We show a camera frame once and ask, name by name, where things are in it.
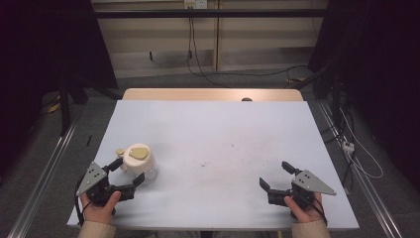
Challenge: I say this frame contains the clear bottle with cream lid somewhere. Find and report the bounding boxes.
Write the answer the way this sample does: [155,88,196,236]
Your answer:
[115,142,159,182]

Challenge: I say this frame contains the white wall socket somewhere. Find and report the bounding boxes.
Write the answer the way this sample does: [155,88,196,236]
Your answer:
[183,0,209,10]

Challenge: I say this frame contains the black metal stand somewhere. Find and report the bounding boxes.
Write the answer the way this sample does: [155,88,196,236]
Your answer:
[56,74,89,137]

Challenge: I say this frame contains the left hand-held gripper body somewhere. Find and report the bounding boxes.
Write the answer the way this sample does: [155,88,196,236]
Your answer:
[75,161,137,207]

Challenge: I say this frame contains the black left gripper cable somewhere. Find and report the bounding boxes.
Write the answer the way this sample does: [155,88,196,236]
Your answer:
[73,178,92,228]

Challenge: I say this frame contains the wooden wall post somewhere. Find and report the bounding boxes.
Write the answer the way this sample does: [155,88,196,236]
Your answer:
[212,0,222,72]

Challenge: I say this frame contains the white floor cable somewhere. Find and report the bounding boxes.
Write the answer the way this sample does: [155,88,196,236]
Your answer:
[339,107,384,180]

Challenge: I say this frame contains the black floor cable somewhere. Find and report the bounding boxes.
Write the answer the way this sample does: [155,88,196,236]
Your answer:
[197,64,310,81]

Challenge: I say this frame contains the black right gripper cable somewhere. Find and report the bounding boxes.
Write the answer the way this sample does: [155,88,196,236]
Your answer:
[296,190,329,226]

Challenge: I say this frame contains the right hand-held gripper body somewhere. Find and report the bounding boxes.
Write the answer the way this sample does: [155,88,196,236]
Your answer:
[266,169,338,211]

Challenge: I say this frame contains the black hanging wall cable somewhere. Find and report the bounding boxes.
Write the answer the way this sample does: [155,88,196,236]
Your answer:
[186,16,230,89]

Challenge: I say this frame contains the person's right hand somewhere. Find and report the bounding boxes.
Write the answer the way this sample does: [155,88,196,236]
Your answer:
[283,191,327,224]

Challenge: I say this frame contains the dark curtain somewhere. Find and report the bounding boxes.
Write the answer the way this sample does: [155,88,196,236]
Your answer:
[0,0,119,178]
[307,0,420,192]

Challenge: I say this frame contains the wooden table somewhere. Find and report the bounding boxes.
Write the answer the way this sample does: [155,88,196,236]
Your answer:
[122,87,304,102]

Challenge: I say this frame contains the person's left hand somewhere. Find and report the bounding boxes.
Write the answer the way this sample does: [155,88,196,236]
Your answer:
[79,190,123,226]

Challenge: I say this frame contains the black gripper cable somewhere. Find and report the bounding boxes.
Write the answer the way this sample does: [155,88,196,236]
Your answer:
[73,178,92,228]
[296,190,329,226]

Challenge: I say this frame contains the aluminium floor rail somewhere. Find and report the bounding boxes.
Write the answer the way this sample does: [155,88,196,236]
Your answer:
[7,121,79,238]
[316,99,404,238]

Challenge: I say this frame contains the black horizontal bar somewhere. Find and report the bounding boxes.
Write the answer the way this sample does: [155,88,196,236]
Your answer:
[93,8,331,20]

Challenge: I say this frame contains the white table board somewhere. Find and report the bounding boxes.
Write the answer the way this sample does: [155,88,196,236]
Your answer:
[66,99,361,231]

